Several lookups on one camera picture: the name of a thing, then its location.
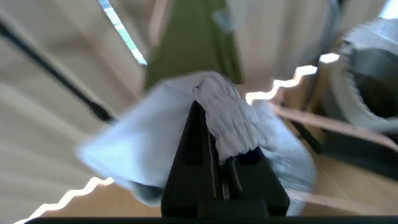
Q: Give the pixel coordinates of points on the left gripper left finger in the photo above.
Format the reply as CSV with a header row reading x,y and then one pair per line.
x,y
189,174

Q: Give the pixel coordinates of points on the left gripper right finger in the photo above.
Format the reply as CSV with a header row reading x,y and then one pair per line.
x,y
261,183

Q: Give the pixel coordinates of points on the pale grey garment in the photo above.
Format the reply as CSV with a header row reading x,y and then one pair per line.
x,y
149,137

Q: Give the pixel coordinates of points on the pink clothes hanger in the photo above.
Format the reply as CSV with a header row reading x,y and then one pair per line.
x,y
329,123
157,21

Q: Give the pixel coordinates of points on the green printed t-shirt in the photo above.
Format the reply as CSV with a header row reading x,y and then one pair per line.
x,y
189,40

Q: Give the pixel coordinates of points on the white laundry basket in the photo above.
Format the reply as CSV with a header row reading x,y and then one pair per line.
x,y
370,62

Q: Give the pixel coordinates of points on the black clothes rack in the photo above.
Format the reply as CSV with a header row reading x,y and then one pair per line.
x,y
56,73

